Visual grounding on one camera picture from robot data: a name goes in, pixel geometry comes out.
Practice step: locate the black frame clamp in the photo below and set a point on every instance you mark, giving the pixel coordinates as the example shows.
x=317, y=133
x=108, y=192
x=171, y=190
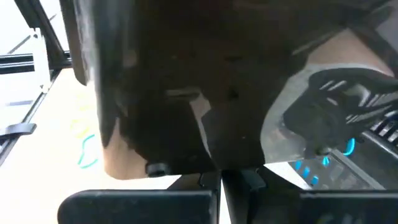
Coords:
x=18, y=129

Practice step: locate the black mesh basket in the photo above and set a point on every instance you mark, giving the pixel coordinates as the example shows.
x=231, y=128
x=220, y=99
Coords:
x=326, y=118

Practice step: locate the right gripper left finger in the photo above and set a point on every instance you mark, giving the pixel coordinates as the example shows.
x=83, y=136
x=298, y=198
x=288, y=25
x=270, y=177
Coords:
x=214, y=182

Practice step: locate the black metal table frame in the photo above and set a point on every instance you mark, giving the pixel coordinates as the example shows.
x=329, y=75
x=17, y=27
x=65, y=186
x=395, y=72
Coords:
x=18, y=59

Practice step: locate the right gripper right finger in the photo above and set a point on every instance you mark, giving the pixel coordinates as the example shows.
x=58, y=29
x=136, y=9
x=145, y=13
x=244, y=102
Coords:
x=248, y=199

